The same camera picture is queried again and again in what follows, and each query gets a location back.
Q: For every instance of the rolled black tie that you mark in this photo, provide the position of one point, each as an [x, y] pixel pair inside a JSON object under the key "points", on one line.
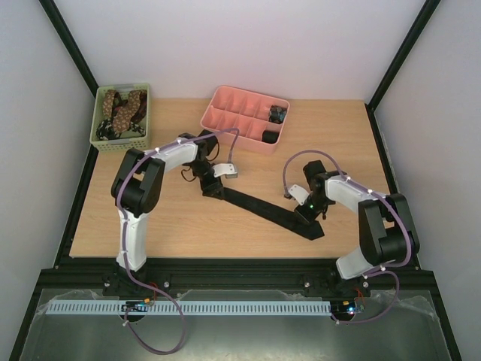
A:
{"points": [[270, 137]]}

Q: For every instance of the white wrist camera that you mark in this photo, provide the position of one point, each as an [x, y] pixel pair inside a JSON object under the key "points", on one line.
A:
{"points": [[228, 170], [298, 193]]}

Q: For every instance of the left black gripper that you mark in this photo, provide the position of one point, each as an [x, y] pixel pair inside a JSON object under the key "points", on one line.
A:
{"points": [[210, 188]]}

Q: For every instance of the pink divided organizer tray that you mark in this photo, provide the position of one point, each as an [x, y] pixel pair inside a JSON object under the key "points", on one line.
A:
{"points": [[241, 116]]}

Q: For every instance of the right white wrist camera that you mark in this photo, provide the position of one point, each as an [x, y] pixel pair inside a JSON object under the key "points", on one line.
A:
{"points": [[298, 193]]}

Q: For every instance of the green plastic basket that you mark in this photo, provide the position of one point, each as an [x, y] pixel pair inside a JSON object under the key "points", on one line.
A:
{"points": [[97, 117]]}

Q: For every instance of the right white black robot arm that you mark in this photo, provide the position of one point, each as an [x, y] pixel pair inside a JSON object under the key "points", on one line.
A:
{"points": [[386, 231]]}

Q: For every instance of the black necktie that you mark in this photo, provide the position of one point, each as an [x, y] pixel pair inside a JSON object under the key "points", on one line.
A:
{"points": [[273, 213]]}

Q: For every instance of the grey slotted cable duct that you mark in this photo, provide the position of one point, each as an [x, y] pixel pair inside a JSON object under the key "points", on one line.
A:
{"points": [[190, 308]]}

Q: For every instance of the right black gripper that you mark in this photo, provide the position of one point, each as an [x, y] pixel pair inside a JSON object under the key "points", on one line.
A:
{"points": [[305, 214]]}

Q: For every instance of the black frame post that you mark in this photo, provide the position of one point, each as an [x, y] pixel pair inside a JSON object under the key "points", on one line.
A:
{"points": [[59, 24], [421, 21]]}

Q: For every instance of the left black frame post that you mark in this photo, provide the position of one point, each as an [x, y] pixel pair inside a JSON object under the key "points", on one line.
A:
{"points": [[59, 24]]}

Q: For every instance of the dark floral necktie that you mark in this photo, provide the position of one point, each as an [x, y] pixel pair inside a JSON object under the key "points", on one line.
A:
{"points": [[106, 132]]}

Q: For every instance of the brown patterned necktie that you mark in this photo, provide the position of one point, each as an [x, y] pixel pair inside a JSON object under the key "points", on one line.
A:
{"points": [[124, 111]]}

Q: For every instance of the rolled dark patterned tie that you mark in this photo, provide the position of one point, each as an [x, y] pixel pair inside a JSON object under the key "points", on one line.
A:
{"points": [[277, 114]]}

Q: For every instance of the right black frame post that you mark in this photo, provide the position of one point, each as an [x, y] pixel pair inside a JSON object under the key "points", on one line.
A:
{"points": [[421, 21]]}

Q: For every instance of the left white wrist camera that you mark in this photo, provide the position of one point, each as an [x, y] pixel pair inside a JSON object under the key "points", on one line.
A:
{"points": [[228, 170]]}

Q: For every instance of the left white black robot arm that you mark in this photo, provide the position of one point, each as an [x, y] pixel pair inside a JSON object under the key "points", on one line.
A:
{"points": [[137, 186]]}

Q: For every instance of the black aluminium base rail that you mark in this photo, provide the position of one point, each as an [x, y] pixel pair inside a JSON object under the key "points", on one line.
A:
{"points": [[309, 277]]}

